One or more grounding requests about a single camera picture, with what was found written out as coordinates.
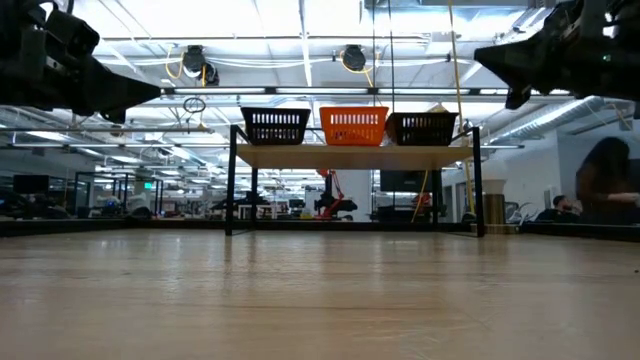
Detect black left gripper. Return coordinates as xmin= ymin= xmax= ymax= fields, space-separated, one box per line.
xmin=47 ymin=9 xmax=162 ymax=124

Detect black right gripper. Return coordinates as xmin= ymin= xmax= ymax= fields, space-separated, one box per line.
xmin=473 ymin=0 xmax=611 ymax=110

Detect black plastic mesh basket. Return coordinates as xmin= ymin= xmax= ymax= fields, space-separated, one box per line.
xmin=240 ymin=106 xmax=312 ymax=146
xmin=384 ymin=112 xmax=460 ymax=147

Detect orange plastic mesh basket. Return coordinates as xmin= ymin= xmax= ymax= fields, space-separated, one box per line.
xmin=318 ymin=105 xmax=390 ymax=147

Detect black background monitor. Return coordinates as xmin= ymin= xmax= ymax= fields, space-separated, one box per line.
xmin=12 ymin=174 xmax=50 ymax=195

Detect person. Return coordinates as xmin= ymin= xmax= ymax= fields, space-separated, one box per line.
xmin=534 ymin=194 xmax=584 ymax=224
xmin=574 ymin=136 xmax=640 ymax=226

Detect wooden shelf riser black legs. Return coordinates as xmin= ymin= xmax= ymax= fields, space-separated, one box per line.
xmin=224 ymin=124 xmax=486 ymax=239

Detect silver ceiling duct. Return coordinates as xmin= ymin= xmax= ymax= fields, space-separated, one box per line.
xmin=492 ymin=96 xmax=601 ymax=144

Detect black ceiling cable reel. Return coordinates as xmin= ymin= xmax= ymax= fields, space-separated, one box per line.
xmin=181 ymin=44 xmax=221 ymax=87
xmin=341 ymin=44 xmax=369 ymax=72

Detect black background workcell frame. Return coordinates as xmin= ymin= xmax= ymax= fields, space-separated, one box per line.
xmin=73 ymin=171 xmax=164 ymax=218

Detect white lamp cable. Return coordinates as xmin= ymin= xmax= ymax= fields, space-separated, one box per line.
xmin=505 ymin=201 xmax=534 ymax=224

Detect black wall screen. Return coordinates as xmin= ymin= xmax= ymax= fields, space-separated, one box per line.
xmin=379 ymin=169 xmax=444 ymax=194

